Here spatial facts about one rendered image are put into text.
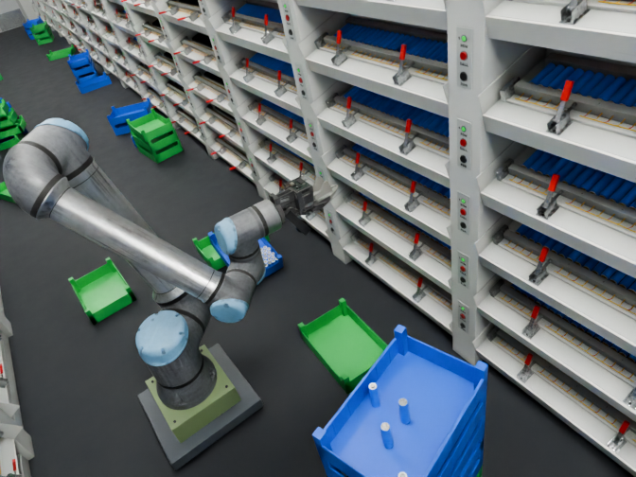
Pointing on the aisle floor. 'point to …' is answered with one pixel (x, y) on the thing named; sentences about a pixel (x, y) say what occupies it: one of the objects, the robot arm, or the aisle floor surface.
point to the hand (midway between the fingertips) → (333, 189)
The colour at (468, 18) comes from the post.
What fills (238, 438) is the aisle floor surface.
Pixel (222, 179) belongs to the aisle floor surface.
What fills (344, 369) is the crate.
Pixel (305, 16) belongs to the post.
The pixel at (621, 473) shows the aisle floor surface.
